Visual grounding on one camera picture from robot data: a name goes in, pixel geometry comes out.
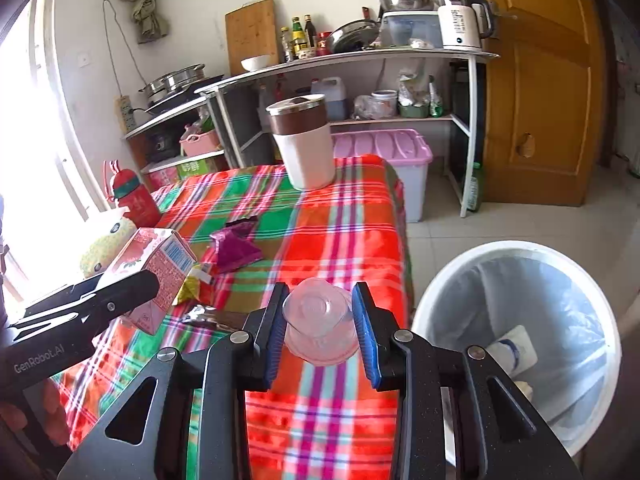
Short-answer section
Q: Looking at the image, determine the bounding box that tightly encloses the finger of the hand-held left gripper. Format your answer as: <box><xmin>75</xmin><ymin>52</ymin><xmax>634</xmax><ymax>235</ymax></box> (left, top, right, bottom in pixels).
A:
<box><xmin>22</xmin><ymin>274</ymin><xmax>108</xmax><ymax>317</ymax></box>
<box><xmin>10</xmin><ymin>270</ymin><xmax>161</xmax><ymax>346</ymax></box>

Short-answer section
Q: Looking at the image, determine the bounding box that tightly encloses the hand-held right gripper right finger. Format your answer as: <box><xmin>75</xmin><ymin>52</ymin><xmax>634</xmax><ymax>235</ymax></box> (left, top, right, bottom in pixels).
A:
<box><xmin>351</xmin><ymin>281</ymin><xmax>583</xmax><ymax>480</ymax></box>

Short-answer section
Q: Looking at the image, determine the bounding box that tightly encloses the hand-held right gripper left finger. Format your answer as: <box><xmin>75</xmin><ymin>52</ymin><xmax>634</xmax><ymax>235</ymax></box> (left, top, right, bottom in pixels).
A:
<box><xmin>56</xmin><ymin>281</ymin><xmax>291</xmax><ymax>480</ymax></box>

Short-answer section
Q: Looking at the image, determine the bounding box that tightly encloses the clear plastic cup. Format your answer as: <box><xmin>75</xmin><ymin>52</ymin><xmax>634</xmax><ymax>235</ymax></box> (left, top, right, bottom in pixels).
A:
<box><xmin>282</xmin><ymin>280</ymin><xmax>361</xmax><ymax>366</ymax></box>

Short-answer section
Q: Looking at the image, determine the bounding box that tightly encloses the pink milk carton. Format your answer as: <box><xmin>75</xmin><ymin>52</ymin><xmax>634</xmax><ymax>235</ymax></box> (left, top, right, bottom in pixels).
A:
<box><xmin>100</xmin><ymin>227</ymin><xmax>198</xmax><ymax>336</ymax></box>

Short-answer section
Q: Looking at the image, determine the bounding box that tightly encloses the white round trash bin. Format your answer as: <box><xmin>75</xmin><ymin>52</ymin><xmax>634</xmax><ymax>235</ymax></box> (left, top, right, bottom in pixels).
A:
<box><xmin>411</xmin><ymin>240</ymin><xmax>622</xmax><ymax>468</ymax></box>

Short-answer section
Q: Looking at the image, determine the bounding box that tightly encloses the pale blue bin liner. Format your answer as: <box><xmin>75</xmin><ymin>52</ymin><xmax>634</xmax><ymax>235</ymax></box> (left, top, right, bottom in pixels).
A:
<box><xmin>440</xmin><ymin>255</ymin><xmax>608</xmax><ymax>441</ymax></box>

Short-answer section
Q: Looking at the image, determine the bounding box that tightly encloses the person's left hand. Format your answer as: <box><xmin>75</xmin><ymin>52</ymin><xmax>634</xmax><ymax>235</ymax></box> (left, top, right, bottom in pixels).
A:
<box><xmin>0</xmin><ymin>377</ymin><xmax>73</xmax><ymax>448</ymax></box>

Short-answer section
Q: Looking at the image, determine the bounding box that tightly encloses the yellow patterned tissue pack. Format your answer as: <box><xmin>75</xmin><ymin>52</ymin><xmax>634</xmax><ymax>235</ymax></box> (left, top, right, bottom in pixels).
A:
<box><xmin>80</xmin><ymin>217</ymin><xmax>136</xmax><ymax>278</ymax></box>

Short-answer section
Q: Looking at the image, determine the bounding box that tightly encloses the brown foil wrapper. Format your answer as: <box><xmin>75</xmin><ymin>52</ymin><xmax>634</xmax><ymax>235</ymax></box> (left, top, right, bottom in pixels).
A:
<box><xmin>182</xmin><ymin>305</ymin><xmax>241</xmax><ymax>331</ymax></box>

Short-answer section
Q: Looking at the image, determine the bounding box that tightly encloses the green yellow wrapper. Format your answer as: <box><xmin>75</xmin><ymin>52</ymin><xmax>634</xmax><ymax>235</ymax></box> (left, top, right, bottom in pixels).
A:
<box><xmin>172</xmin><ymin>262</ymin><xmax>216</xmax><ymax>306</ymax></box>

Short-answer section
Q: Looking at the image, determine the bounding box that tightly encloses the purple snack wrapper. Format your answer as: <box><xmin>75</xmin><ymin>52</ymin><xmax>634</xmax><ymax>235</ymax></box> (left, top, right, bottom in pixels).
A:
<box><xmin>209</xmin><ymin>216</ymin><xmax>265</xmax><ymax>275</ymax></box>

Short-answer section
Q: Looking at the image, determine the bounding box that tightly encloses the red water bottle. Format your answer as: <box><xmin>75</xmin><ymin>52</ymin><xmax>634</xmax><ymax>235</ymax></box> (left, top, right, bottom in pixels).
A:
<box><xmin>102</xmin><ymin>159</ymin><xmax>162</xmax><ymax>228</ymax></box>

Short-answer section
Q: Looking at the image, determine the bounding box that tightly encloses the red green plaid tablecloth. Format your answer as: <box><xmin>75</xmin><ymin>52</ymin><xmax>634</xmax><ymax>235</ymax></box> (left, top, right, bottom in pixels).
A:
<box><xmin>47</xmin><ymin>155</ymin><xmax>416</xmax><ymax>480</ymax></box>

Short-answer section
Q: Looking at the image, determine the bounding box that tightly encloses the red green cardboard box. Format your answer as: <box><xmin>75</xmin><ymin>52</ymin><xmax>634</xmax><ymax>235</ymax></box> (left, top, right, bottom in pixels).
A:
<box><xmin>142</xmin><ymin>155</ymin><xmax>226</xmax><ymax>188</ymax></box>

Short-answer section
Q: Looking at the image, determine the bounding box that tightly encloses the pink plastic basket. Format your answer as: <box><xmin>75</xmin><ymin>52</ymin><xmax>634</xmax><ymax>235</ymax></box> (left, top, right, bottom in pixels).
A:
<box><xmin>180</xmin><ymin>127</ymin><xmax>221</xmax><ymax>157</ymax></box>

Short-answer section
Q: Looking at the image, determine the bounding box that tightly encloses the white power strip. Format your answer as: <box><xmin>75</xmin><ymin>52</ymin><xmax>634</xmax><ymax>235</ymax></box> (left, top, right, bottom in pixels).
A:
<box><xmin>116</xmin><ymin>95</ymin><xmax>137</xmax><ymax>133</ymax></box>

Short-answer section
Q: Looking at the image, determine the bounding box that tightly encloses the white canister with brown lid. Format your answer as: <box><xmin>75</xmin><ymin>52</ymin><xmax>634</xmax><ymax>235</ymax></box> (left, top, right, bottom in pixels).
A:
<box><xmin>266</xmin><ymin>94</ymin><xmax>337</xmax><ymax>192</ymax></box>

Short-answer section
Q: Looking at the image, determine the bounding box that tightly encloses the green bottle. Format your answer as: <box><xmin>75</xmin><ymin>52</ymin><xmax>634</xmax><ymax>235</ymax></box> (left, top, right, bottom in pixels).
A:
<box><xmin>467</xmin><ymin>162</ymin><xmax>483</xmax><ymax>212</ymax></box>

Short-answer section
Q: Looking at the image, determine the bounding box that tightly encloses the storage box with pink lid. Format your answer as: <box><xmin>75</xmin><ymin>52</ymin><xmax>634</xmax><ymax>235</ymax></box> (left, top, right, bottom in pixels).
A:
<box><xmin>331</xmin><ymin>128</ymin><xmax>434</xmax><ymax>223</ymax></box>

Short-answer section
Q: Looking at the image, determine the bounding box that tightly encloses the black induction cooker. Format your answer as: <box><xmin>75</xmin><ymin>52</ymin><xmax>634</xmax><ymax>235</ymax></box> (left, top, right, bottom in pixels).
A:
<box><xmin>145</xmin><ymin>75</ymin><xmax>226</xmax><ymax>116</ymax></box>

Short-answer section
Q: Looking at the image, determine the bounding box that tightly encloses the steel steamer pot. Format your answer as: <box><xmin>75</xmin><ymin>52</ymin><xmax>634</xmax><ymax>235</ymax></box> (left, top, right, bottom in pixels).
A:
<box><xmin>137</xmin><ymin>64</ymin><xmax>207</xmax><ymax>103</ymax></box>

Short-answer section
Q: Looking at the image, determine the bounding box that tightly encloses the crumpled clear plastic bag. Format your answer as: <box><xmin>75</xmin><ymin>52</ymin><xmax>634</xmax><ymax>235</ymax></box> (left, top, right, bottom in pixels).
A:
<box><xmin>352</xmin><ymin>95</ymin><xmax>381</xmax><ymax>121</ymax></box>

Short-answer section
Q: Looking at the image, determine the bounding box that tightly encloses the white plastic tub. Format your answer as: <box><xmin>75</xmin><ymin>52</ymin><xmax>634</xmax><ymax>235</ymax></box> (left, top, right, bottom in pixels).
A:
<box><xmin>371</xmin><ymin>90</ymin><xmax>398</xmax><ymax>118</ymax></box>

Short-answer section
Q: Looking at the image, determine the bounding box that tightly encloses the white metal shelf rack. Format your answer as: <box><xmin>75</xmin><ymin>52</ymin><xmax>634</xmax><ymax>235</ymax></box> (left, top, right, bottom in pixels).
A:
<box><xmin>125</xmin><ymin>47</ymin><xmax>501</xmax><ymax>218</ymax></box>

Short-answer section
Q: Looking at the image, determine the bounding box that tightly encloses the wooden cutting board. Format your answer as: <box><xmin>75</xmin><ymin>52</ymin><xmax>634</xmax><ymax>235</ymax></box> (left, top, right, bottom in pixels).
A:
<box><xmin>225</xmin><ymin>0</ymin><xmax>278</xmax><ymax>76</ymax></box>

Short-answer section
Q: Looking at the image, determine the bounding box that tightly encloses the hanging green cloth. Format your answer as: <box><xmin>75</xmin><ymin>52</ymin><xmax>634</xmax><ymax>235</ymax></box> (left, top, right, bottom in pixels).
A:
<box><xmin>116</xmin><ymin>0</ymin><xmax>170</xmax><ymax>45</ymax></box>

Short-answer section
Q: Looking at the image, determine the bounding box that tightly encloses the yellow label sauce bottle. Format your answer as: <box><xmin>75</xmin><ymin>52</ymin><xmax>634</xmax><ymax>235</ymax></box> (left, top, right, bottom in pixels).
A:
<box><xmin>291</xmin><ymin>16</ymin><xmax>308</xmax><ymax>58</ymax></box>

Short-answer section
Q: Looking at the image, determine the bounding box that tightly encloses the dark wok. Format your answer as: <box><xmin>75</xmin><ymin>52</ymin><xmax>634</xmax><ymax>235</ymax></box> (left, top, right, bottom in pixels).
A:
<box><xmin>327</xmin><ymin>19</ymin><xmax>381</xmax><ymax>53</ymax></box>

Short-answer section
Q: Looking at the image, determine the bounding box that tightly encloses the wooden door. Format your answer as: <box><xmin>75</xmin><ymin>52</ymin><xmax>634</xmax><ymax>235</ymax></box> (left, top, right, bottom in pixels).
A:
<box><xmin>467</xmin><ymin>0</ymin><xmax>608</xmax><ymax>207</ymax></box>

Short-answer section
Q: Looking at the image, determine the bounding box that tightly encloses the clear plastic storage box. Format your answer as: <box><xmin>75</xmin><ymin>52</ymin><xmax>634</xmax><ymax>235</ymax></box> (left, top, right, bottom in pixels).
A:
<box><xmin>379</xmin><ymin>10</ymin><xmax>443</xmax><ymax>48</ymax></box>

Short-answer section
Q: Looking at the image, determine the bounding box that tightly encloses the white electric kettle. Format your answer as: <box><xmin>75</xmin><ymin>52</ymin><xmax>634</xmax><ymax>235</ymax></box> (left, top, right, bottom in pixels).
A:
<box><xmin>436</xmin><ymin>0</ymin><xmax>496</xmax><ymax>52</ymax></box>

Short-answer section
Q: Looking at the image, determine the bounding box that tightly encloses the steel mixing bowl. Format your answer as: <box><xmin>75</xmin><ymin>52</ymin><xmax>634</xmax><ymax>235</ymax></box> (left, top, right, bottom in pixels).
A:
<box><xmin>376</xmin><ymin>0</ymin><xmax>437</xmax><ymax>13</ymax></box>

